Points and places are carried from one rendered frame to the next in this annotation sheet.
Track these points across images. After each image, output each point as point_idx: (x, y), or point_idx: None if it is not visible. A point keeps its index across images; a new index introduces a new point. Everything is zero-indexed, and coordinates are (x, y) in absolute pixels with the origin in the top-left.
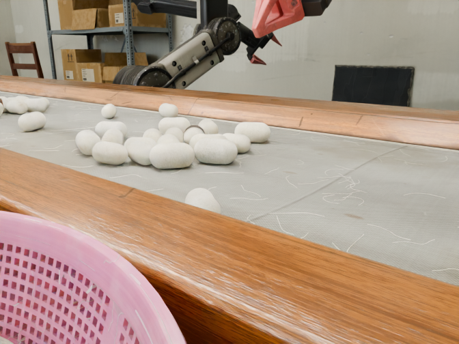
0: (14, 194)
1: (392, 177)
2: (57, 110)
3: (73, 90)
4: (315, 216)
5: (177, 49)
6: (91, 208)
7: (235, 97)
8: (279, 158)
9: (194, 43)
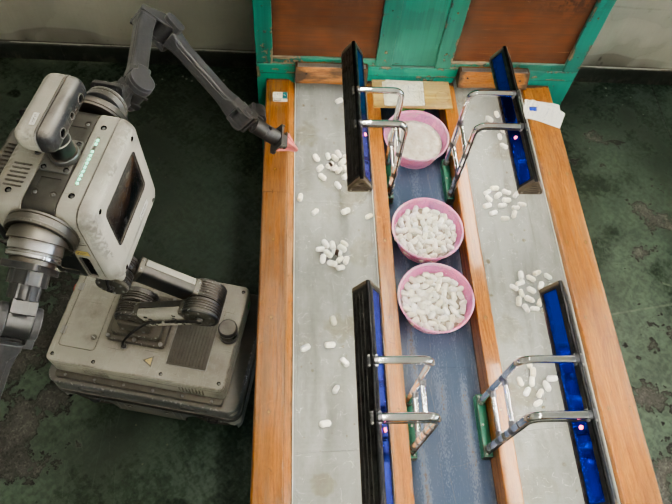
0: (382, 149)
1: (324, 129)
2: (316, 244)
3: (288, 267)
4: None
5: (174, 276)
6: (378, 140)
7: (276, 182)
8: (325, 148)
9: (164, 266)
